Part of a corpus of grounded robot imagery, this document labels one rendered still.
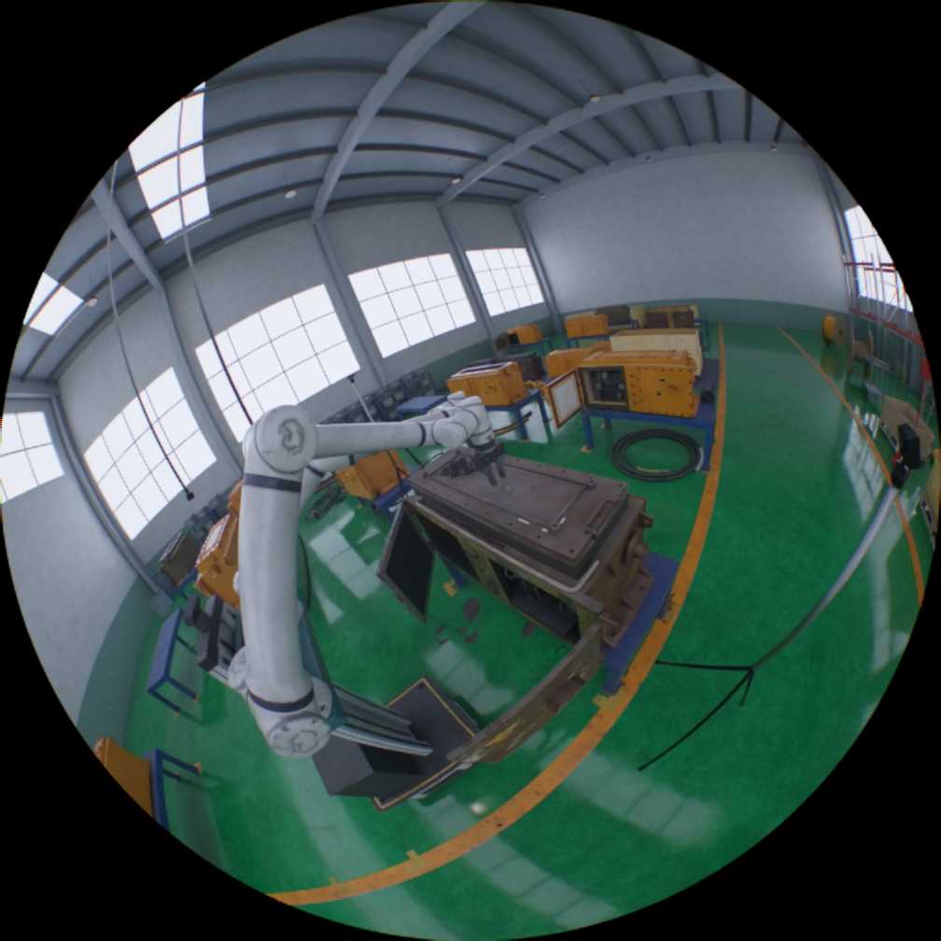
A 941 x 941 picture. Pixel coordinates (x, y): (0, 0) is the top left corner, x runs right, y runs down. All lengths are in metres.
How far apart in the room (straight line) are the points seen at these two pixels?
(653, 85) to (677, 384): 10.32
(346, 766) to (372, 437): 1.56
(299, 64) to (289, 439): 7.62
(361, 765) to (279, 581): 1.26
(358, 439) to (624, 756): 2.20
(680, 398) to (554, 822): 3.81
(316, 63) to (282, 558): 7.89
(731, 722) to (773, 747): 0.46
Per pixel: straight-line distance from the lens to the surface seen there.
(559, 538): 1.06
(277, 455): 0.49
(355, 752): 1.68
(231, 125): 8.29
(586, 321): 10.08
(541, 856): 2.30
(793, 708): 2.62
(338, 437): 0.73
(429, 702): 2.09
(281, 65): 7.68
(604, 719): 2.15
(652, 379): 3.39
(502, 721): 0.95
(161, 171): 8.63
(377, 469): 3.68
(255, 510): 0.51
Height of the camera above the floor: 2.13
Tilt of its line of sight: 28 degrees down
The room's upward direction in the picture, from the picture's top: 23 degrees counter-clockwise
